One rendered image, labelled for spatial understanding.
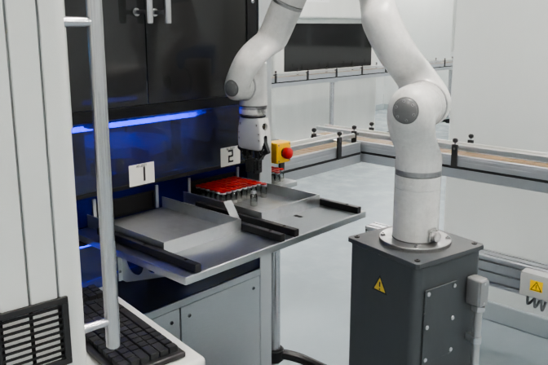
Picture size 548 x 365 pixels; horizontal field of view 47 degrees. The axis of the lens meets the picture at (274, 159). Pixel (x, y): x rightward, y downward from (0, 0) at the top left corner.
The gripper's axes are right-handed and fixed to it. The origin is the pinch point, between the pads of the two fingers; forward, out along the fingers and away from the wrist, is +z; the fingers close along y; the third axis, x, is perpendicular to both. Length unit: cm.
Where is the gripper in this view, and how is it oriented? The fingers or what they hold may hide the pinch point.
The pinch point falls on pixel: (254, 165)
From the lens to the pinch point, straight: 193.0
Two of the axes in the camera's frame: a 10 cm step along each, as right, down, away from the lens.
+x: -6.8, 1.5, -7.2
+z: 0.0, 9.8, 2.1
